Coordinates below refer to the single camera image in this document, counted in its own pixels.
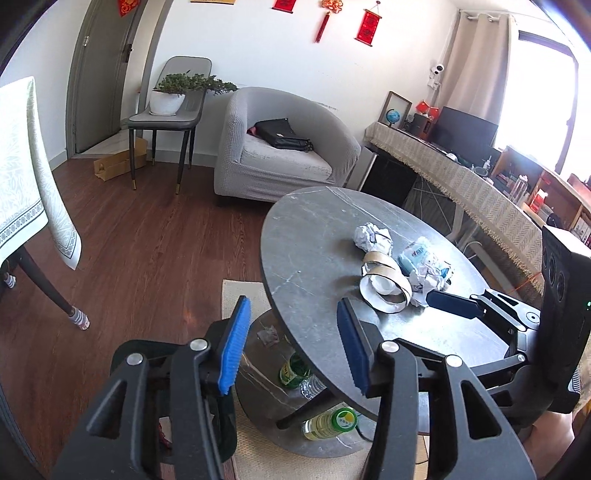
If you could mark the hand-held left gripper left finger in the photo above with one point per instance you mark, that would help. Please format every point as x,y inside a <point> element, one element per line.
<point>235,341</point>

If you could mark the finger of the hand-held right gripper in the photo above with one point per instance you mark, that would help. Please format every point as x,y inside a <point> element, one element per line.
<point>503,367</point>
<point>452,303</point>

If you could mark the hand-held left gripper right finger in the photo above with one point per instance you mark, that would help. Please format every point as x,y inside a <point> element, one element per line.
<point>353,346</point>

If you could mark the plain white paper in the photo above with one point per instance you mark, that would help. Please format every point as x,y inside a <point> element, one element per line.
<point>427,279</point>

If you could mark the printed paper ball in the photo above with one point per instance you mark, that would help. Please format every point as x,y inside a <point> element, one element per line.
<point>371,236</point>

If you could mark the person's right forearm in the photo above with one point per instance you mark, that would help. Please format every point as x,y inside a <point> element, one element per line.
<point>551,438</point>

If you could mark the crumpled clear plastic wrap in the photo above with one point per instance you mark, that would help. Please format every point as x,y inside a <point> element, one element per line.
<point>268,336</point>

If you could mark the cardboard tape roll strip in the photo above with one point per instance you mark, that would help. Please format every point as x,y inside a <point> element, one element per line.
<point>369,293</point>

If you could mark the clear plastic bottle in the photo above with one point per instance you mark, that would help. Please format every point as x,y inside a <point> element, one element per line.
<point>314,386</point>

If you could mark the blue white plastic packet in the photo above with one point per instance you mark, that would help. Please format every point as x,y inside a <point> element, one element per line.
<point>418,251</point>

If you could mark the green glass bottle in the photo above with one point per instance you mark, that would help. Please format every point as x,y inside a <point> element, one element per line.
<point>293,371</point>

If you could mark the yellow drink bottle green cap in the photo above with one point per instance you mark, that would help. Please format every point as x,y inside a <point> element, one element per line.
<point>330,422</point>

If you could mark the brown cardboard roll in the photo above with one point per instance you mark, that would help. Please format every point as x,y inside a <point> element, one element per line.
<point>378,263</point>

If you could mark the round grey marble table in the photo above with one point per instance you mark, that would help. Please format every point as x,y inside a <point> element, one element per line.
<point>314,240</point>

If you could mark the long desk with beige cloth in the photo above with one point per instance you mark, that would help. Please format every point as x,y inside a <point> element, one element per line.
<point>461,180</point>

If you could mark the dark cabinet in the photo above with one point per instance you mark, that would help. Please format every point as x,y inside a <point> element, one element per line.
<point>390,175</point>

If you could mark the wooden desk shelf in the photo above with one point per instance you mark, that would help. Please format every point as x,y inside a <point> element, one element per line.
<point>517,166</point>

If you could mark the black monitor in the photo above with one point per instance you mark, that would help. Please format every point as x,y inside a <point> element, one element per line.
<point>461,131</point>

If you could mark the grey armchair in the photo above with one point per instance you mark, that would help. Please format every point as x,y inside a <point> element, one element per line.
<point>281,170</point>

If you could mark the brown speaker box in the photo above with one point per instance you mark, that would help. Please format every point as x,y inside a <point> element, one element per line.
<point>419,124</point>

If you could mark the dark table leg with sock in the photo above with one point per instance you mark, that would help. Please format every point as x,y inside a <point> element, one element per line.
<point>51,290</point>

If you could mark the small red flags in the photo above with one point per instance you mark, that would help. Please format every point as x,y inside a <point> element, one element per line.
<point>427,108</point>

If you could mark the small blue globe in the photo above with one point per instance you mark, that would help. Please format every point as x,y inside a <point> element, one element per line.
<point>393,115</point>

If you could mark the black handbag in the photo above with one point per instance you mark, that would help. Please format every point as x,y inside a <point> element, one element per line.
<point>281,134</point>

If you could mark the flat cardboard box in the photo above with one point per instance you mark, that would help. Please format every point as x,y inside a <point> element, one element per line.
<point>113,166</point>

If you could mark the beige curtain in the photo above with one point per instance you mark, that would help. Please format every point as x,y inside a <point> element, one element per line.
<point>475,69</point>

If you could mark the potted plant white pot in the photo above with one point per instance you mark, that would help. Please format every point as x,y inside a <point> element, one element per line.
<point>166,104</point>

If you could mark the table with pale green tablecloth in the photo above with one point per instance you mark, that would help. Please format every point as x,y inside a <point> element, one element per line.
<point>23,175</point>

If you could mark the grey dining chair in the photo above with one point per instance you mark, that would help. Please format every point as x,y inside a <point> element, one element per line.
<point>184,69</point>

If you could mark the grey door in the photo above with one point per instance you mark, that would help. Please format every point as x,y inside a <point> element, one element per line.
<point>97,69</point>

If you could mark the red door decoration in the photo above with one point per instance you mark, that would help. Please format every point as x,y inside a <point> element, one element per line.
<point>127,7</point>

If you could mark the wooden picture frame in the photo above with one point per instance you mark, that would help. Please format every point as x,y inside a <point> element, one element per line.
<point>385,101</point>

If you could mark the white security camera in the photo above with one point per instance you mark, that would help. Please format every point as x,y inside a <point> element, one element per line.
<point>437,71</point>

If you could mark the red wall scroll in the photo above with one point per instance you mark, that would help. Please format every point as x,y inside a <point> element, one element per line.
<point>368,25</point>

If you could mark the red knot wall hanging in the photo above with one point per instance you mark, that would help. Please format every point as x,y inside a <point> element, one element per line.
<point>325,23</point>

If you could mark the red wall banner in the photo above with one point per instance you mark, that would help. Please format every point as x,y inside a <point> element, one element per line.
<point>284,4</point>

